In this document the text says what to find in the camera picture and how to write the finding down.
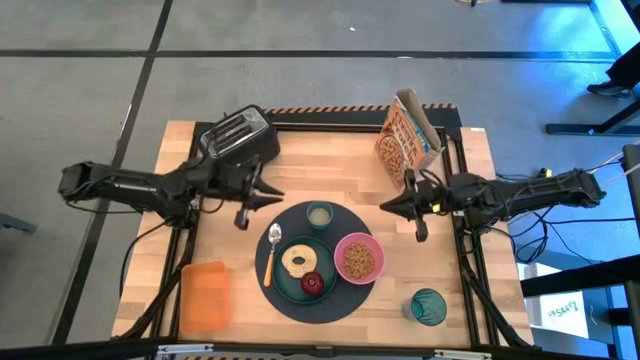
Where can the white labelled box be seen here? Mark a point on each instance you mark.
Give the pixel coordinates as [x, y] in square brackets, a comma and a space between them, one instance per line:
[562, 315]

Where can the pink ribbed bowl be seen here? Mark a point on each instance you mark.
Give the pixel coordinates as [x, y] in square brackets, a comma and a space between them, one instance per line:
[345, 250]

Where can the black metal table frame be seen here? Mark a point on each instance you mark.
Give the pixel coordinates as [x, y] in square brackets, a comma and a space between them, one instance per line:
[350, 125]

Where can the small teal cup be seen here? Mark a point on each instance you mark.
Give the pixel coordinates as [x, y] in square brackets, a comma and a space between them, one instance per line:
[320, 216]

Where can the round black woven placemat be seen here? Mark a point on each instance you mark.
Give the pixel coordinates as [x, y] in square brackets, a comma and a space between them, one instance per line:
[320, 312]

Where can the black floor stand foot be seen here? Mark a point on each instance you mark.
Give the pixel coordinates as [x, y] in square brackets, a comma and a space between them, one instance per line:
[590, 130]

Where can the person's shoe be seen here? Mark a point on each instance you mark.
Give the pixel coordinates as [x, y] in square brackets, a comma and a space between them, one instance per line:
[607, 90]

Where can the toasted bagel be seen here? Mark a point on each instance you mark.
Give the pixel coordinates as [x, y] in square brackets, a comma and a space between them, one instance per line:
[290, 265]

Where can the teal ribbed glass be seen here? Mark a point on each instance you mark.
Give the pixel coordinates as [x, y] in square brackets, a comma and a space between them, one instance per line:
[425, 307]

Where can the dark green plate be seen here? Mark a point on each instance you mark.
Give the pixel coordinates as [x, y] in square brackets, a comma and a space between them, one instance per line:
[287, 282]

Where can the orange plastic container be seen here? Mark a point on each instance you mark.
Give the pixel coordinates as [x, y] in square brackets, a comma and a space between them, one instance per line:
[205, 297]

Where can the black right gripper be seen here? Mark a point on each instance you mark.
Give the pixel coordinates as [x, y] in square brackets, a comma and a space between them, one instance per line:
[430, 202]

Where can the black front rail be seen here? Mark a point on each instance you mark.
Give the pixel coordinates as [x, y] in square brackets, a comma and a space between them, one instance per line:
[75, 350]

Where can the person's leg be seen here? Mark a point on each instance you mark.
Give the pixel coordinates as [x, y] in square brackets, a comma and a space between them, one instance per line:
[627, 67]

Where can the brown cereal heap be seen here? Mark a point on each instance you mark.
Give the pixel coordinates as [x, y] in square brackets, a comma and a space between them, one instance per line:
[358, 261]

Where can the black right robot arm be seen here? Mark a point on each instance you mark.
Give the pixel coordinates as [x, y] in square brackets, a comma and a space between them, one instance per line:
[525, 195]

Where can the black toaster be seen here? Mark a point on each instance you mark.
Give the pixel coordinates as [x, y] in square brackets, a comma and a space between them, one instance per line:
[240, 132]

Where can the orange black hazard tape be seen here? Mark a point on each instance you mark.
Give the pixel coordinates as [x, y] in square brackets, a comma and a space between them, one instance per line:
[325, 108]

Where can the Cheerios Protein cereal box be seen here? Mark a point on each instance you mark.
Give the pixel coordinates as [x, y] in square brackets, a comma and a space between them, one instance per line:
[400, 145]

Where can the grey floor object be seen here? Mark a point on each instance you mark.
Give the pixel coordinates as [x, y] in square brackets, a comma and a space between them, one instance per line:
[15, 222]

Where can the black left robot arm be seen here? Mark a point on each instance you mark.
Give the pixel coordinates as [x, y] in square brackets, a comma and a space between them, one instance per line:
[130, 187]

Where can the red apple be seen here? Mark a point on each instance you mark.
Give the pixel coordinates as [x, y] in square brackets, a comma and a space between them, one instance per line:
[312, 283]

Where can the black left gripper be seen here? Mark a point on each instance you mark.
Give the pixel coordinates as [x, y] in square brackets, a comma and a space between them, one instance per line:
[235, 182]

